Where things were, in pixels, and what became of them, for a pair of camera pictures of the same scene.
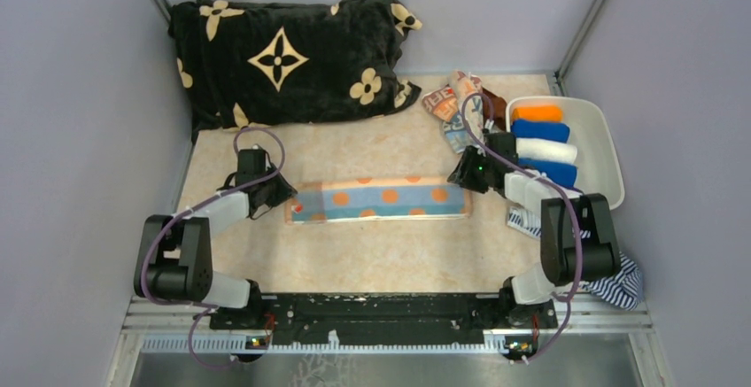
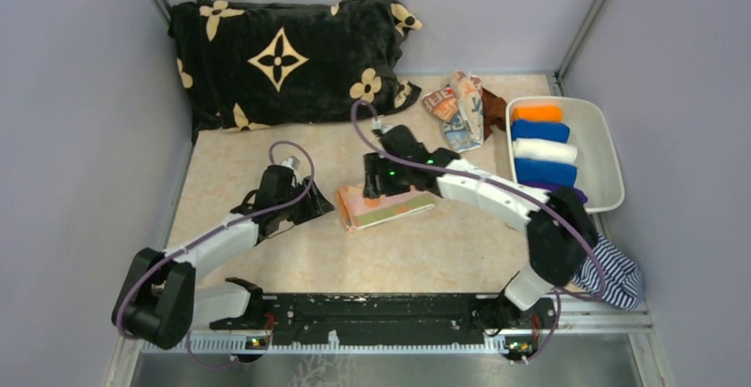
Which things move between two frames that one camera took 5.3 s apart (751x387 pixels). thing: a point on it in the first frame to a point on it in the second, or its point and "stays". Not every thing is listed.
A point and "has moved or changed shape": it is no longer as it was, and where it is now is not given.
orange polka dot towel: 372,198 has moved or changed shape
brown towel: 499,109 stays
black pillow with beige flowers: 247,64 stays
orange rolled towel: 538,113 stays
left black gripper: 284,191 to 316,205
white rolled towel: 546,150 stays
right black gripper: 462,174 to 375,182
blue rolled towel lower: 558,173 stays
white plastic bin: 599,168 stays
